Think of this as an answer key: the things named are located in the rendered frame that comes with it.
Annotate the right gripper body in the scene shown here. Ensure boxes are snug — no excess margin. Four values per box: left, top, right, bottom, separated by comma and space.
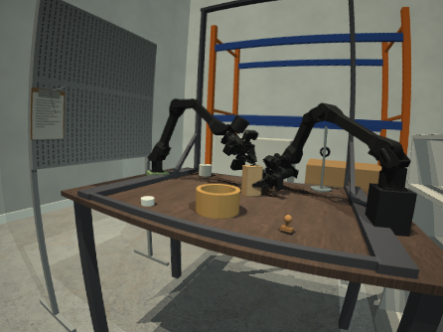
230, 130, 258, 171

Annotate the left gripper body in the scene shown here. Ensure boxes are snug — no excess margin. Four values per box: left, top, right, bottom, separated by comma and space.
262, 168, 285, 191

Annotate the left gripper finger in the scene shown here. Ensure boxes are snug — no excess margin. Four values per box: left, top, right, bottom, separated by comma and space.
252, 174, 273, 189

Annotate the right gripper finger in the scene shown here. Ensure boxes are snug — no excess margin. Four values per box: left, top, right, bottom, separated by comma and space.
241, 144, 257, 162
237, 155, 255, 165

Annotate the brown cardboard box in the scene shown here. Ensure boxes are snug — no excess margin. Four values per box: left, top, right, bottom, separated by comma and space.
241, 165, 263, 197

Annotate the white ruled paper sheet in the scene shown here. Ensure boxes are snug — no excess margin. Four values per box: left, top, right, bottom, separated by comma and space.
32, 92, 64, 140

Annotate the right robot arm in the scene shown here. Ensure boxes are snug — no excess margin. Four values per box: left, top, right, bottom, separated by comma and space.
148, 98, 249, 173

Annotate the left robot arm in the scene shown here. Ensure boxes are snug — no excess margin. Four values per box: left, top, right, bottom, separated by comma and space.
263, 102, 411, 192

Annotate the dark grey pegboard panel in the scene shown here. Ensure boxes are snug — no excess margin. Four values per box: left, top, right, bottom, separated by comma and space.
30, 79, 153, 170
31, 0, 157, 99

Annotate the black metal gantry frame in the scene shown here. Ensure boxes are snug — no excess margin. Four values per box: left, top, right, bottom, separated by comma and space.
172, 0, 356, 197

